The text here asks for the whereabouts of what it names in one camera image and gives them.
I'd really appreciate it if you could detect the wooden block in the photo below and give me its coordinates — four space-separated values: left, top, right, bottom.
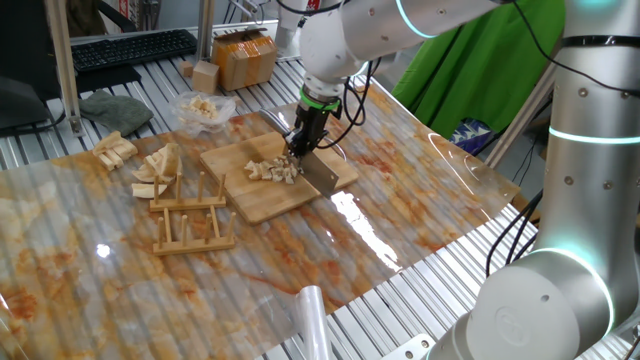
191 60 221 96

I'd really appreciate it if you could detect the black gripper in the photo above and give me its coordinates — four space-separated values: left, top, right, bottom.
283 104 335 159

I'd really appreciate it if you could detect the black camera cable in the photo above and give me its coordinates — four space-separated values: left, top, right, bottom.
509 0 640 100

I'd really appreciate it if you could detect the wooden peg dish rack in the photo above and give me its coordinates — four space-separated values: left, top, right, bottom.
148 171 237 257

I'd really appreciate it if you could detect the blue patterned bag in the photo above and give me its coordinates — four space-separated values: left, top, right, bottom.
448 118 495 156

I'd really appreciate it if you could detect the taped cardboard box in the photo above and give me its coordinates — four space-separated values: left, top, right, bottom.
211 28 279 93

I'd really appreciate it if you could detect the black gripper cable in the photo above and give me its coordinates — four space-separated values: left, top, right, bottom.
317 58 382 150

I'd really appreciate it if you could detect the green ringed wrist flange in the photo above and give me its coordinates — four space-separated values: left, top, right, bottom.
298 83 343 112

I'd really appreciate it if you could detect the black cable bundle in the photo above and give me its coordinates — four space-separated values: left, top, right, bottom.
485 188 545 279

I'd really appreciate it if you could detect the black keyboard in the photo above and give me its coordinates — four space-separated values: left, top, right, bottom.
71 28 199 74

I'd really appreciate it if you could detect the marble pattern plastic mat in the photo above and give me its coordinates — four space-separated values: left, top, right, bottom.
0 82 521 360

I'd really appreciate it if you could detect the black computer monitor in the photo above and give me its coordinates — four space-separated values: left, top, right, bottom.
0 0 66 132

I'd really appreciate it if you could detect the grey green cloth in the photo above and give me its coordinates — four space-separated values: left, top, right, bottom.
78 89 155 138

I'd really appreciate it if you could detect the clear plastic bag roll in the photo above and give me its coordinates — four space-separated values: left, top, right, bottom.
291 284 334 360

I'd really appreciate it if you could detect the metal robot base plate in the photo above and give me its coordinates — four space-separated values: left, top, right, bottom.
379 333 437 360

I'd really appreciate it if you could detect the diced lotus root heap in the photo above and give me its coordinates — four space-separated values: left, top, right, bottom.
180 94 221 121

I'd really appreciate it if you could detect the bamboo cutting board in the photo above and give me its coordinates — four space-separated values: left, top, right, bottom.
199 130 360 225

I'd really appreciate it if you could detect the aluminium frame post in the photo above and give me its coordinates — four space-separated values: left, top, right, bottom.
43 0 85 137
483 64 559 170
195 0 217 64

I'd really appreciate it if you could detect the steel cleaver knife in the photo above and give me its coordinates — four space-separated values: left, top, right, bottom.
258 108 341 200

